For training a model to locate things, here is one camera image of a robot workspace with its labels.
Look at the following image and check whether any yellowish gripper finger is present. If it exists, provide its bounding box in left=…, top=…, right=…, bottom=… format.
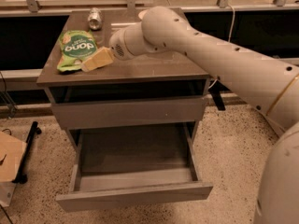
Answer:
left=81, top=47, right=114, bottom=72

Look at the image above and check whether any green rice chip bag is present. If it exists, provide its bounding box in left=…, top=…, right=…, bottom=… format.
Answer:
left=57, top=30, right=97, bottom=73

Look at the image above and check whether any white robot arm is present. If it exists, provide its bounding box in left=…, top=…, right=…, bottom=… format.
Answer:
left=82, top=7, right=299, bottom=224

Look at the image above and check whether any closed grey middle drawer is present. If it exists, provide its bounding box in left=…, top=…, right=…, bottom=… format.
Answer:
left=51, top=97, right=206, bottom=130

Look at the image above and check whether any grey drawer cabinet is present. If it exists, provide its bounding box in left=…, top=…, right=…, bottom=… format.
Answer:
left=36, top=7, right=217, bottom=213

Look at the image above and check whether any open grey lower drawer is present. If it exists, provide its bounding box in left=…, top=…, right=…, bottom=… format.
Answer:
left=56, top=123, right=213, bottom=212

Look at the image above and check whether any silver can lying down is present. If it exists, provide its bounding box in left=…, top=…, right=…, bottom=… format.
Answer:
left=88, top=7, right=103, bottom=31

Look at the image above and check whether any beige paper bowl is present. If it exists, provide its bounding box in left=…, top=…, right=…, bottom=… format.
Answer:
left=138, top=10, right=147, bottom=20

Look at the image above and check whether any cardboard box left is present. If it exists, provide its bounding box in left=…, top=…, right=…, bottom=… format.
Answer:
left=0, top=132, right=27, bottom=207

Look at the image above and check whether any black stand leg left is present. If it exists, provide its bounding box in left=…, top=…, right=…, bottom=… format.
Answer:
left=13, top=121, right=42, bottom=184

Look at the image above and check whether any black bracket behind cabinet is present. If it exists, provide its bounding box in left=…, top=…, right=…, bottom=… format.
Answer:
left=208, top=85, right=225, bottom=111

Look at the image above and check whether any white hanging cable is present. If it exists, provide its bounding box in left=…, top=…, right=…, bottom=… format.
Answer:
left=207, top=4, right=235, bottom=91

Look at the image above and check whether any metal window rail frame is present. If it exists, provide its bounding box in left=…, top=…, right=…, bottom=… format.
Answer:
left=0, top=0, right=299, bottom=19

